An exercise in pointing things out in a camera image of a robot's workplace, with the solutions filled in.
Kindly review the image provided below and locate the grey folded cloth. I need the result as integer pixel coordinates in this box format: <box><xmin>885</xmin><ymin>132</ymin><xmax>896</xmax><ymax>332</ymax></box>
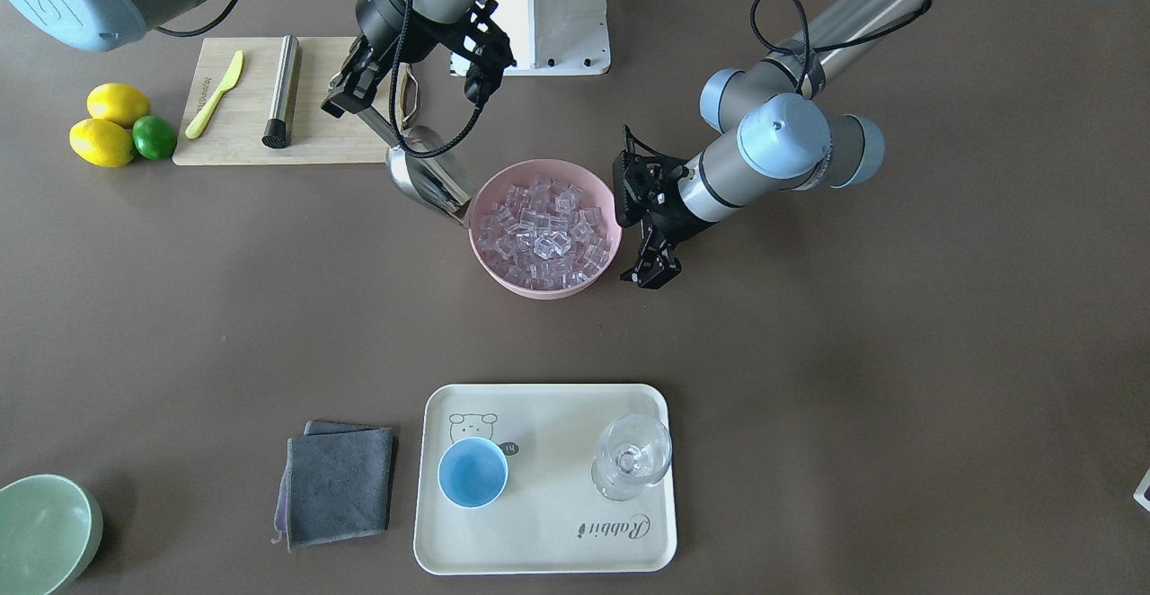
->
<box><xmin>273</xmin><ymin>420</ymin><xmax>398</xmax><ymax>551</ymax></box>

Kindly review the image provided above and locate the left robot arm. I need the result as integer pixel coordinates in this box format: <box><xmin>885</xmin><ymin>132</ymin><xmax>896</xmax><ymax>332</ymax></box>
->
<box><xmin>613</xmin><ymin>0</ymin><xmax>935</xmax><ymax>290</ymax></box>

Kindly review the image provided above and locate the green bowl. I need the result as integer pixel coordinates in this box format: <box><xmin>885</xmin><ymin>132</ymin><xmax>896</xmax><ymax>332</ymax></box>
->
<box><xmin>1</xmin><ymin>474</ymin><xmax>104</xmax><ymax>594</ymax></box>

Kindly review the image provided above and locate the light blue cup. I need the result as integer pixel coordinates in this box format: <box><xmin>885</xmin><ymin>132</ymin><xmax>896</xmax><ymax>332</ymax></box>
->
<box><xmin>437</xmin><ymin>437</ymin><xmax>509</xmax><ymax>509</ymax></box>

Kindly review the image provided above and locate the upper yellow lemon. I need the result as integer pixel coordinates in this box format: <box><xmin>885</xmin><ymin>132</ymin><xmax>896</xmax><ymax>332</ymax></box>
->
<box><xmin>85</xmin><ymin>82</ymin><xmax>151</xmax><ymax>129</ymax></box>

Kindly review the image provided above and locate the yellow plastic knife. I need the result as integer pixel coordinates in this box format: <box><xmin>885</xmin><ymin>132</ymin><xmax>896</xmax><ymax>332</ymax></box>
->
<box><xmin>184</xmin><ymin>49</ymin><xmax>245</xmax><ymax>139</ymax></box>

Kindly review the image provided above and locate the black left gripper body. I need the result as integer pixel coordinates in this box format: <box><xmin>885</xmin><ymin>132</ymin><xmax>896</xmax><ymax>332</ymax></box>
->
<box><xmin>613</xmin><ymin>127</ymin><xmax>713</xmax><ymax>247</ymax></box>

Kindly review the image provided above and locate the clear wine glass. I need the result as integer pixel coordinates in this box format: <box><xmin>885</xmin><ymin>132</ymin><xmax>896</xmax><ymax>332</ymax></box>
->
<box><xmin>591</xmin><ymin>413</ymin><xmax>673</xmax><ymax>502</ymax></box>

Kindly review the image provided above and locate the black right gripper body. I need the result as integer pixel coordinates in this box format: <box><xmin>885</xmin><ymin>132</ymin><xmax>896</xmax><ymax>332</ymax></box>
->
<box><xmin>321</xmin><ymin>0</ymin><xmax>515</xmax><ymax>119</ymax></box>

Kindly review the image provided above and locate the cream rabbit tray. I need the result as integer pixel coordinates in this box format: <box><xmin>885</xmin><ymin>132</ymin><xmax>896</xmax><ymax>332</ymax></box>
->
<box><xmin>413</xmin><ymin>383</ymin><xmax>677</xmax><ymax>575</ymax></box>

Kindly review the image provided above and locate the pink bowl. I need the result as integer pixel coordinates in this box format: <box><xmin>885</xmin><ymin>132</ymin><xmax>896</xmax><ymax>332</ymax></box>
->
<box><xmin>467</xmin><ymin>158</ymin><xmax>622</xmax><ymax>300</ymax></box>

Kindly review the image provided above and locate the steel muddler black tip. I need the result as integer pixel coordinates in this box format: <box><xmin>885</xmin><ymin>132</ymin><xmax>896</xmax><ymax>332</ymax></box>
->
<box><xmin>261</xmin><ymin>35</ymin><xmax>300</xmax><ymax>148</ymax></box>

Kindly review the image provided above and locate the bamboo cutting board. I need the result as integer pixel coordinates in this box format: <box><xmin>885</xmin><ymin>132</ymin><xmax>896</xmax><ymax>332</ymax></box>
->
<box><xmin>173</xmin><ymin>37</ymin><xmax>389</xmax><ymax>166</ymax></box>

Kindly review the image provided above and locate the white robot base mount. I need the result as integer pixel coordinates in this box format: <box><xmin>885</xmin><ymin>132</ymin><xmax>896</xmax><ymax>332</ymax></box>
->
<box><xmin>492</xmin><ymin>0</ymin><xmax>612</xmax><ymax>76</ymax></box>

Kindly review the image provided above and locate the stainless steel scoop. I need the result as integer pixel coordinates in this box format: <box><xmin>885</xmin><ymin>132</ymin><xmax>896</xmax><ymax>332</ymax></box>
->
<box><xmin>358</xmin><ymin>108</ymin><xmax>480</xmax><ymax>226</ymax></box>

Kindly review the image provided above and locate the lower yellow lemon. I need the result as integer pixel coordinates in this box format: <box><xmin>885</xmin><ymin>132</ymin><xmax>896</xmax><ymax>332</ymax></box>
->
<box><xmin>68</xmin><ymin>119</ymin><xmax>137</xmax><ymax>168</ymax></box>

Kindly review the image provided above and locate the green lime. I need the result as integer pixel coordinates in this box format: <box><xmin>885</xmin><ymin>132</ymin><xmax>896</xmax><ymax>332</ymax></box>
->
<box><xmin>130</xmin><ymin>115</ymin><xmax>178</xmax><ymax>161</ymax></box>

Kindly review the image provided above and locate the yellow lemon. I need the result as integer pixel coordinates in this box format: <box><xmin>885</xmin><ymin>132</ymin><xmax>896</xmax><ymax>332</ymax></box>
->
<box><xmin>68</xmin><ymin>119</ymin><xmax>137</xmax><ymax>168</ymax></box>
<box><xmin>85</xmin><ymin>82</ymin><xmax>151</xmax><ymax>129</ymax></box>

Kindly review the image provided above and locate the clear ice cubes pile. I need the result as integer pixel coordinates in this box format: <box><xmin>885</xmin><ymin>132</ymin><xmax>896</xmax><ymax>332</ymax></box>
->
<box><xmin>472</xmin><ymin>174</ymin><xmax>613</xmax><ymax>291</ymax></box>

